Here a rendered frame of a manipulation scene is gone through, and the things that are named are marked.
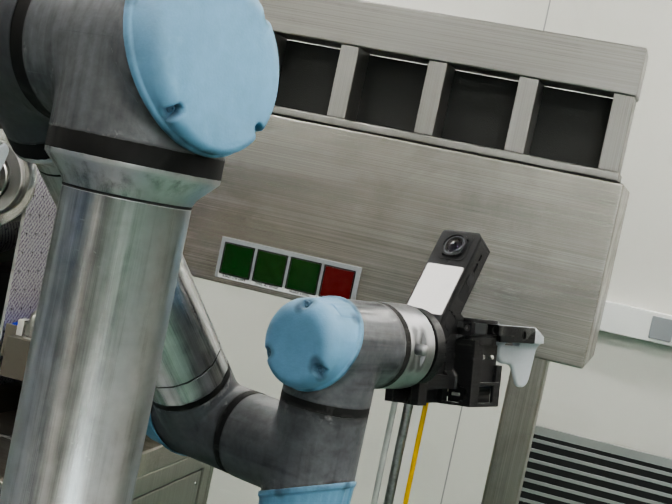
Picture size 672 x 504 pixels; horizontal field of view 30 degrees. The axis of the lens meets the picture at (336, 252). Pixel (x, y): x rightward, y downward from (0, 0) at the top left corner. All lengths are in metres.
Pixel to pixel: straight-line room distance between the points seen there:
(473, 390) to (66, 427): 0.46
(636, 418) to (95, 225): 3.68
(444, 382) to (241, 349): 3.50
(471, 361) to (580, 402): 3.23
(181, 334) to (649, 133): 3.43
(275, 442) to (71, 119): 0.36
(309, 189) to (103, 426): 1.33
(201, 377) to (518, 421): 1.21
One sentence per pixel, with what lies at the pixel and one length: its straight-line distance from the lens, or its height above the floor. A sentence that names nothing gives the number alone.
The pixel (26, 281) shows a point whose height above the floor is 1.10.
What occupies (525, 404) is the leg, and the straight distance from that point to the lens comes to 2.20.
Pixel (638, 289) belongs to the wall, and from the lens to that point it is 4.35.
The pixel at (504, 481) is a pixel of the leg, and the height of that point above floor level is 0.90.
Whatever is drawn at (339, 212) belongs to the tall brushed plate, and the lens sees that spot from 2.09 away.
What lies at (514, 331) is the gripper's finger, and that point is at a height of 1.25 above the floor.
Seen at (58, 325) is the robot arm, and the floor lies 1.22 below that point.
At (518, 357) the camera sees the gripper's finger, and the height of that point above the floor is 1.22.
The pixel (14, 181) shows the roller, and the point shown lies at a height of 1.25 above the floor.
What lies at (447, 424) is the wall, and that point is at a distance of 4.45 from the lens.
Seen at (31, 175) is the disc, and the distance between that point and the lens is 1.93.
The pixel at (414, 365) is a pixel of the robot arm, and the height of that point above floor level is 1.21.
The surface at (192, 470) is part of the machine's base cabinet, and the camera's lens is 2.12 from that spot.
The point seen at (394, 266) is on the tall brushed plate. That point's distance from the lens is 2.06.
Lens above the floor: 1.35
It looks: 3 degrees down
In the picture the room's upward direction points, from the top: 12 degrees clockwise
